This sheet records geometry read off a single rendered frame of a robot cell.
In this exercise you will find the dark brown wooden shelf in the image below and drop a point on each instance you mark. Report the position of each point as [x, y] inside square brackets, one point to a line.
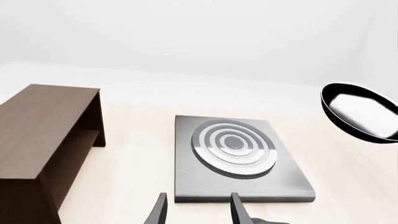
[43, 140]

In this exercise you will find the flat black stove plate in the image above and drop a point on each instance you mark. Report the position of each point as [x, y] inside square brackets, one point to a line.
[236, 158]

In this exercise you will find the black frying pan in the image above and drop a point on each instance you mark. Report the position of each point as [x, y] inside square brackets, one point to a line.
[357, 114]

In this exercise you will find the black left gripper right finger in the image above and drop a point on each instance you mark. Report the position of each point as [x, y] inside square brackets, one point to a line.
[238, 211]

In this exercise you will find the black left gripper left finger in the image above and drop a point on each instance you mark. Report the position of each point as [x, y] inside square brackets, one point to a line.
[158, 213]

